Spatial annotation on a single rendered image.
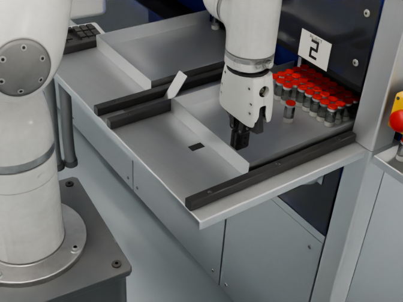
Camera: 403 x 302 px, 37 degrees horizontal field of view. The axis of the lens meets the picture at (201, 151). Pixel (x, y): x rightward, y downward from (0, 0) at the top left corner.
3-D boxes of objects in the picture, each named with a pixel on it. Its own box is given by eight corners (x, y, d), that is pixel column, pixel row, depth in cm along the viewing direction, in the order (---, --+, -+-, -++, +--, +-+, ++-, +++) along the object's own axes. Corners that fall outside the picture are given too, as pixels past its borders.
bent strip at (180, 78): (179, 93, 132) (180, 70, 128) (186, 99, 130) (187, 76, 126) (122, 110, 125) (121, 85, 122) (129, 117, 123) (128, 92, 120)
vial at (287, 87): (285, 99, 132) (288, 81, 129) (292, 103, 131) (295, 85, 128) (277, 102, 131) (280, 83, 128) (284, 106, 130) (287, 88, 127)
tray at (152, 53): (208, 21, 164) (209, 9, 162) (269, 60, 147) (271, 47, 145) (96, 48, 148) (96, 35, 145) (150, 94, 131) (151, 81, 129)
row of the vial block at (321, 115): (279, 87, 136) (282, 69, 133) (336, 125, 124) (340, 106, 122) (272, 90, 135) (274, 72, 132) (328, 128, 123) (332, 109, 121)
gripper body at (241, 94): (285, 67, 100) (276, 123, 107) (247, 43, 107) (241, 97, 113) (250, 78, 97) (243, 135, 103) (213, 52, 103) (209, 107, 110)
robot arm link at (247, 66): (286, 54, 99) (284, 70, 101) (253, 33, 105) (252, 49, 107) (247, 65, 95) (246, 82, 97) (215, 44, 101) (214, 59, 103)
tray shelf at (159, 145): (198, 21, 168) (198, 14, 167) (390, 145, 123) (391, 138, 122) (35, 59, 145) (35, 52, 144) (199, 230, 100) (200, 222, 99)
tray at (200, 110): (291, 74, 142) (293, 60, 140) (373, 126, 125) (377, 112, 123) (170, 112, 126) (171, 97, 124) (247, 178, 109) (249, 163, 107)
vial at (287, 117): (288, 117, 126) (291, 99, 124) (295, 121, 125) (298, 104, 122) (280, 120, 125) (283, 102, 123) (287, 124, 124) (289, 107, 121)
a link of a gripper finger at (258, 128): (272, 129, 103) (255, 135, 108) (257, 87, 103) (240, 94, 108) (267, 131, 103) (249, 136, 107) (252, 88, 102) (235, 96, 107)
